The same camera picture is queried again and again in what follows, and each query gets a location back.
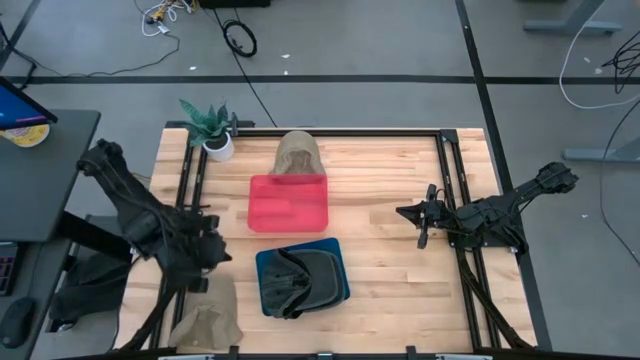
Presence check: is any grey-green cap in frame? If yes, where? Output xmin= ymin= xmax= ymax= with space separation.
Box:
xmin=287 ymin=248 xmax=347 ymax=312

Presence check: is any dark cap with white logo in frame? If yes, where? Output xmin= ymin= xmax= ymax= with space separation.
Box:
xmin=259 ymin=248 xmax=314 ymax=320

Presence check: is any tangled black cable bundle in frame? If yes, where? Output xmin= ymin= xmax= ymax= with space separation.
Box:
xmin=602 ymin=29 xmax=640 ymax=95

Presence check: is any tan cap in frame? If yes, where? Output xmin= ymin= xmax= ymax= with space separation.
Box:
xmin=269 ymin=130 xmax=327 ymax=176
xmin=168 ymin=273 xmax=245 ymax=351

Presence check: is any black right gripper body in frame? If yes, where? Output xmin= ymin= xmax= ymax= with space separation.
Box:
xmin=417 ymin=184 xmax=459 ymax=250

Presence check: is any black box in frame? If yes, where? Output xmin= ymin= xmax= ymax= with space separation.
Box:
xmin=198 ymin=0 xmax=271 ymax=9

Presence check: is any grey table leg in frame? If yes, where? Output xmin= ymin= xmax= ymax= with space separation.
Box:
xmin=523 ymin=0 xmax=624 ymax=36
xmin=563 ymin=137 xmax=640 ymax=164

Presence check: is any white floor cable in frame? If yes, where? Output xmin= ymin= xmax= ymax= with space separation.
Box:
xmin=558 ymin=0 xmax=640 ymax=110

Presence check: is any black desk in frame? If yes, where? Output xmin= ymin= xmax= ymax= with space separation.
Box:
xmin=0 ymin=108 xmax=101 ymax=244

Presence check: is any black keyboard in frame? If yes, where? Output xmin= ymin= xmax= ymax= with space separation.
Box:
xmin=0 ymin=242 xmax=19 ymax=297

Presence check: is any coiled black cable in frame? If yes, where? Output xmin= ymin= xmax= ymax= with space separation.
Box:
xmin=222 ymin=18 xmax=259 ymax=59

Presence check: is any computer monitor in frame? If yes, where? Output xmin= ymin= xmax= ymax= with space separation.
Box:
xmin=0 ymin=75 xmax=59 ymax=132

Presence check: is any black fabric bag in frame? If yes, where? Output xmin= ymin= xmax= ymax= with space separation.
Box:
xmin=49 ymin=249 xmax=134 ymax=331

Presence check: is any white cable bundle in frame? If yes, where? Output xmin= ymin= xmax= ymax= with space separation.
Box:
xmin=133 ymin=0 xmax=194 ymax=37

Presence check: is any white plant pot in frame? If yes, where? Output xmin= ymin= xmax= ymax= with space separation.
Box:
xmin=202 ymin=132 xmax=235 ymax=163

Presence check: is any long black floor cable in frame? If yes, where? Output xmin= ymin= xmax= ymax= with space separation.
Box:
xmin=599 ymin=97 xmax=640 ymax=266
xmin=0 ymin=19 xmax=181 ymax=80
xmin=212 ymin=7 xmax=278 ymax=128

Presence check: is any black computer mouse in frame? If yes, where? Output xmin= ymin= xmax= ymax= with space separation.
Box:
xmin=0 ymin=297 xmax=37 ymax=350

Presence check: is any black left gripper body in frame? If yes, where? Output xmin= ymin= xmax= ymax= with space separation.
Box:
xmin=184 ymin=214 xmax=221 ymax=294

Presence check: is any black aluminium table frame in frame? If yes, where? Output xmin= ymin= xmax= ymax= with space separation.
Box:
xmin=117 ymin=119 xmax=539 ymax=351

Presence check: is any blue plastic bin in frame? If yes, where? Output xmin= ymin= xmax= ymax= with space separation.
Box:
xmin=254 ymin=237 xmax=351 ymax=318

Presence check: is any green artificial plant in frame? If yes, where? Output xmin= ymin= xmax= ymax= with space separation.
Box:
xmin=178 ymin=98 xmax=239 ymax=149

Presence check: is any red plastic bin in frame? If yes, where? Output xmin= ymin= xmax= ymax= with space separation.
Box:
xmin=247 ymin=173 xmax=330 ymax=234

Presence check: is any yellow round disc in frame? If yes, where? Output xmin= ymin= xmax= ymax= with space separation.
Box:
xmin=0 ymin=123 xmax=51 ymax=149

